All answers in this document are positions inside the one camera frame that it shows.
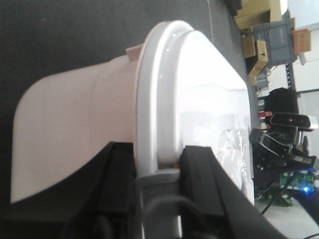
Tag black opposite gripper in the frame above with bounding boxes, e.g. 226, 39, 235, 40
249, 128, 317, 171

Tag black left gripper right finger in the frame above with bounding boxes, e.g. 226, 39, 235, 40
179, 146, 285, 239

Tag grey depth camera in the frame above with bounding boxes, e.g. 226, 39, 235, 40
270, 113, 319, 130

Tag white plastic lidded bin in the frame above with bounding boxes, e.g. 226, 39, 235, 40
10, 20, 254, 203

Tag green circuit board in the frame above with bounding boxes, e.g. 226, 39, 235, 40
279, 171, 315, 193

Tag cardboard boxes stack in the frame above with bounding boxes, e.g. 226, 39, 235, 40
234, 0, 312, 89

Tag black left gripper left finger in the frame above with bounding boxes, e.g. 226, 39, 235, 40
0, 142, 136, 239

